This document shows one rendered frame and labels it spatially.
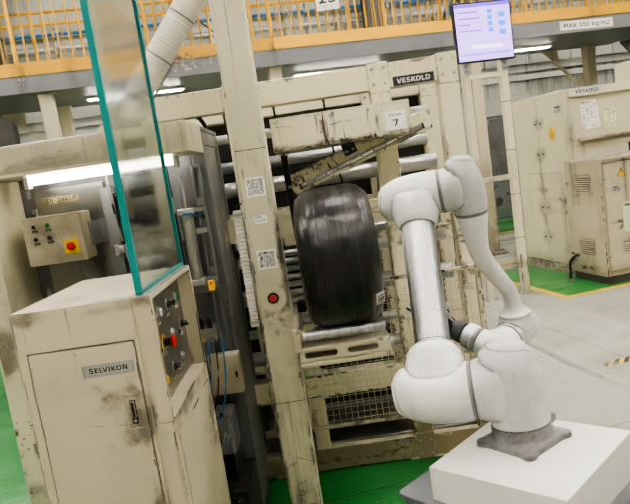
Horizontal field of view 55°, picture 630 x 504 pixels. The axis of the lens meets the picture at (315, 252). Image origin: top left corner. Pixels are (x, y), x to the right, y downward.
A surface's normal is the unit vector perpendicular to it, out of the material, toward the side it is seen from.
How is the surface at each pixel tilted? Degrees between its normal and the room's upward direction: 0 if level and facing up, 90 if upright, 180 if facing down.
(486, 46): 90
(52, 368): 90
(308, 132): 90
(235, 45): 90
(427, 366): 55
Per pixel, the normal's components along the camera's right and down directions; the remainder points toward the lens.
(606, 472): 0.68, 0.00
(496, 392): -0.33, 0.05
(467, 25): 0.22, 0.10
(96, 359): 0.00, 0.13
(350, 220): -0.07, -0.43
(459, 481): -0.72, 0.20
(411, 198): -0.29, -0.30
